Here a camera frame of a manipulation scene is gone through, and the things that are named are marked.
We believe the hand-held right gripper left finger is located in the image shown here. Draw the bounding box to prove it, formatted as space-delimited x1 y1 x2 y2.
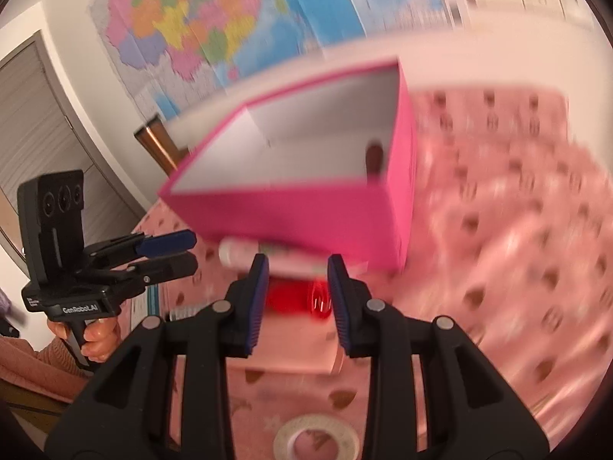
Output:
45 253 270 460

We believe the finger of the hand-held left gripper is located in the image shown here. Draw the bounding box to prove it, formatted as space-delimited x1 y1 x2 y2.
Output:
95 253 200 288
84 229 197 270

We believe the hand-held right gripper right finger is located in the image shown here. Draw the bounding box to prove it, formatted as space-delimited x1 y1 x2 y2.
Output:
327 254 551 460

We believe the red transparent plastic object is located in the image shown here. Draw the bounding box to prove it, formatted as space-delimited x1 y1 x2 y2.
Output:
265 277 337 320

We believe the white and blue medicine box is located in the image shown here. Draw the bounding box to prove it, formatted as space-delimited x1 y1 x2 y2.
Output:
128 282 162 332

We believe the pink and white cream tube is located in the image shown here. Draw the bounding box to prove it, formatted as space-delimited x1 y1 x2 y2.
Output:
219 237 369 275

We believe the pink cardboard box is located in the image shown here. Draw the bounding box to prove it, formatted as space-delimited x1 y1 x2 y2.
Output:
158 56 418 272

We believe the person's left forearm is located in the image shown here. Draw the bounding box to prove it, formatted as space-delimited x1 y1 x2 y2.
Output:
0 334 92 402

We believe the person's left hand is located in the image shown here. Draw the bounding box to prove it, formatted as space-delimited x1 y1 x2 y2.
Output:
47 317 120 365

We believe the silver ribbed object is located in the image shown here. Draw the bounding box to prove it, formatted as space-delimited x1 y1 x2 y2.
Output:
165 304 212 323

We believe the pink notepad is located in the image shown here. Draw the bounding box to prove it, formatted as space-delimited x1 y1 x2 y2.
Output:
224 268 346 375

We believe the wooden headboard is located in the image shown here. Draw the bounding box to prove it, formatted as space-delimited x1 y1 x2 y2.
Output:
134 114 193 176

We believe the grey door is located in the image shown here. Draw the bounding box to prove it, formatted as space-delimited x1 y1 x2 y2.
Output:
0 30 145 269

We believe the white tape roll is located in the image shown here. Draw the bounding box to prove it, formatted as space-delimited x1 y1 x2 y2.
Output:
274 413 361 460

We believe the pink patterned bed sheet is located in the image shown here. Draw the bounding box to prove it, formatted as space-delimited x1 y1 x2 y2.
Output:
128 87 613 460

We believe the colourful wall map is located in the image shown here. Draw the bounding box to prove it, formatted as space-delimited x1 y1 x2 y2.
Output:
86 0 467 123

